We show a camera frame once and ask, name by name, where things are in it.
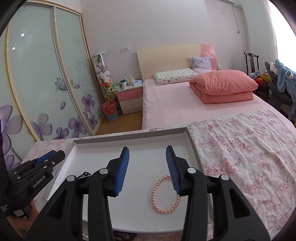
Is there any plush toy display tube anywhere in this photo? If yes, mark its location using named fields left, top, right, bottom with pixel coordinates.
left=92, top=52, right=114, bottom=101

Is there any pink bed sheet mattress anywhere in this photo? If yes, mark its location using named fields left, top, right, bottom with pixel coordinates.
left=142, top=79, right=277, bottom=129

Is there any person's left hand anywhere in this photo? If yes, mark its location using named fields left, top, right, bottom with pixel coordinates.
left=7, top=200, right=39, bottom=238

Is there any pink pearl bracelet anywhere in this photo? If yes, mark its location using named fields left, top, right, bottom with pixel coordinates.
left=151, top=174, right=181, bottom=214

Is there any blue plush garment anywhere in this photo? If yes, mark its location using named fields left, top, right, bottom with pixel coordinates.
left=275, top=59, right=295, bottom=101

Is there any purple patterned pillow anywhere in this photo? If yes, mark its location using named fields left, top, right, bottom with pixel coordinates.
left=190, top=57, right=212, bottom=74

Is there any floral white pillow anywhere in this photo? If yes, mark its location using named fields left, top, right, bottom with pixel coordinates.
left=154, top=68, right=198, bottom=85

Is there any cream pink headboard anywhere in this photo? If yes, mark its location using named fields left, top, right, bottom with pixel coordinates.
left=137, top=44, right=217, bottom=80

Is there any pink nightstand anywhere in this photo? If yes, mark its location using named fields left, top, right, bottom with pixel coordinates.
left=115, top=84, right=143, bottom=114

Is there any sliding floral wardrobe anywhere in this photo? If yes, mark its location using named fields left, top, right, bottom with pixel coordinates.
left=1, top=1, right=103, bottom=170

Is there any folded coral duvet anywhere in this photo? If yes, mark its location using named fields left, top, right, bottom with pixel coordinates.
left=189, top=70, right=258, bottom=104

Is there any black wooden chair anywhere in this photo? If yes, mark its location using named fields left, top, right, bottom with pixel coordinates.
left=244, top=52, right=269, bottom=102

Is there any white mug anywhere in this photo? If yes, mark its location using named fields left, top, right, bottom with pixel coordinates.
left=121, top=80, right=127, bottom=89

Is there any grey cardboard tray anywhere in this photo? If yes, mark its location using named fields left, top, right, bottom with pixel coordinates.
left=44, top=128, right=201, bottom=233

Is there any floral pink bedspread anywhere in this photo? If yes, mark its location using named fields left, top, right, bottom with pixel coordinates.
left=25, top=108, right=295, bottom=238

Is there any red lined waste bin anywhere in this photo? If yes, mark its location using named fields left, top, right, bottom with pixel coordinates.
left=102, top=100, right=118, bottom=121

